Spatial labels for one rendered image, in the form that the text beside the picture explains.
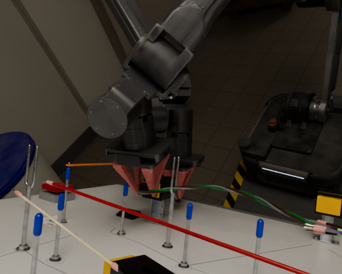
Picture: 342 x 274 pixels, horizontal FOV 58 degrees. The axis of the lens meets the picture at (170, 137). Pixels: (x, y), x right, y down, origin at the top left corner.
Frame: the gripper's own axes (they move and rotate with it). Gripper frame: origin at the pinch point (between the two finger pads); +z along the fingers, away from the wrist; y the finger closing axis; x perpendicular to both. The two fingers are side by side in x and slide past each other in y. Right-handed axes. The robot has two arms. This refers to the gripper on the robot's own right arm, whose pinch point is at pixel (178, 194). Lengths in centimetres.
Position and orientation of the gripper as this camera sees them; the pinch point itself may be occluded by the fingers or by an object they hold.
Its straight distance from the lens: 70.9
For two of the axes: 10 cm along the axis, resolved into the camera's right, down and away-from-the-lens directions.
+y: 9.1, 0.9, -4.1
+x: 4.2, -1.5, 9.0
